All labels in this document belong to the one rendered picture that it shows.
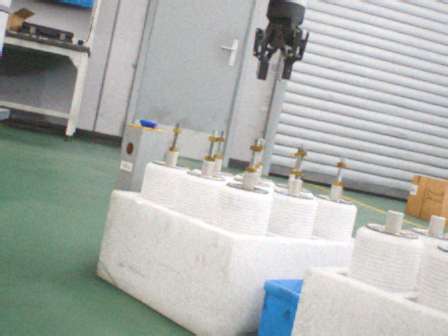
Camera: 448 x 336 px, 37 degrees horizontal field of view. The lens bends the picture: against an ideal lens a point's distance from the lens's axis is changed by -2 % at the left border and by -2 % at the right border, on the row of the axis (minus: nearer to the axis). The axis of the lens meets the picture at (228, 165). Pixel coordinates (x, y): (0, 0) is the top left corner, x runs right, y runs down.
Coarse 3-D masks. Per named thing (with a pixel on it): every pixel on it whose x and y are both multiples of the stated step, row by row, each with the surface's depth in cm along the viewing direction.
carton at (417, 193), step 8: (416, 176) 507; (424, 176) 494; (416, 184) 504; (424, 184) 491; (416, 192) 501; (424, 192) 490; (408, 200) 512; (416, 200) 499; (408, 208) 509; (416, 208) 496
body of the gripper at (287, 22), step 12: (276, 0) 130; (276, 12) 130; (288, 12) 130; (300, 12) 131; (276, 24) 134; (288, 24) 131; (300, 24) 133; (276, 36) 133; (288, 36) 131; (276, 48) 135
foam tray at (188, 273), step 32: (128, 192) 138; (128, 224) 131; (160, 224) 123; (192, 224) 116; (128, 256) 130; (160, 256) 122; (192, 256) 115; (224, 256) 109; (256, 256) 111; (288, 256) 116; (320, 256) 122; (128, 288) 128; (160, 288) 121; (192, 288) 114; (224, 288) 108; (256, 288) 113; (192, 320) 113; (224, 320) 109; (256, 320) 114
